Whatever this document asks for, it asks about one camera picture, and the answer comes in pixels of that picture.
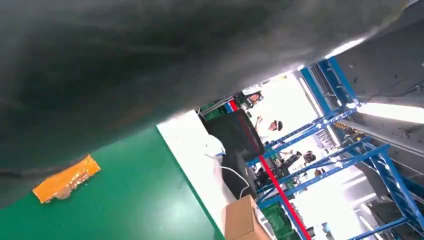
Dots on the black bag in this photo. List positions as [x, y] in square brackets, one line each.
[236, 139]

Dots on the red pole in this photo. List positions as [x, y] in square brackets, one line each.
[281, 195]

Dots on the cardboard box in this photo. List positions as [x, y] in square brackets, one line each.
[242, 220]

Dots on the ceiling light strip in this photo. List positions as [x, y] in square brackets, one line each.
[391, 112]

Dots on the white table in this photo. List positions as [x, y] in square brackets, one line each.
[195, 155]

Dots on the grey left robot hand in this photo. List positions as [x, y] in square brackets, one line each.
[132, 59]

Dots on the green crate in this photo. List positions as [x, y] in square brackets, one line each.
[280, 220]
[213, 112]

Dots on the person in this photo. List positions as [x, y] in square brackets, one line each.
[270, 127]
[303, 159]
[255, 97]

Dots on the orange drink bottle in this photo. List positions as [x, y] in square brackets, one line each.
[66, 180]

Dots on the green mat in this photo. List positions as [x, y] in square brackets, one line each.
[132, 198]

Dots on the blue metal rack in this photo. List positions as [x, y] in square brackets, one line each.
[381, 159]

